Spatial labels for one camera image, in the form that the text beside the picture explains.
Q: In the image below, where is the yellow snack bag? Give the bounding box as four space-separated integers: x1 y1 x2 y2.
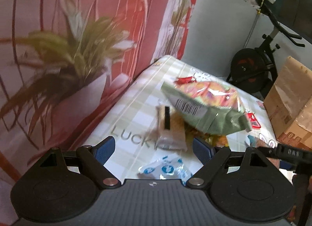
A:
184 123 229 148

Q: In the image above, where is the beige cracker packet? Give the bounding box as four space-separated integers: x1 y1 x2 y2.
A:
155 105 187 151

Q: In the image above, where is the black exercise bike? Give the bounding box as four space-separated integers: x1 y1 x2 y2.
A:
226 0 305 98

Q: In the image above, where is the checked bunny tablecloth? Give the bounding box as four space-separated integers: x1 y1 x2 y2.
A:
83 55 276 182

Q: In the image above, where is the green chip bag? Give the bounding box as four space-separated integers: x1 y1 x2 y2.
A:
161 81 252 136

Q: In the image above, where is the printed red backdrop cloth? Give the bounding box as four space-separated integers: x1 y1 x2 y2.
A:
1 0 196 225

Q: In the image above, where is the red snack packet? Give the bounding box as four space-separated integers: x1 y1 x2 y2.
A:
246 112 261 129
174 76 196 85

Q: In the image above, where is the blue white snack packet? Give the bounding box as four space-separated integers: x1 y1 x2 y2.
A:
137 154 193 185

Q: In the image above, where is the brown cardboard box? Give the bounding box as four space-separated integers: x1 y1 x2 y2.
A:
264 56 312 150

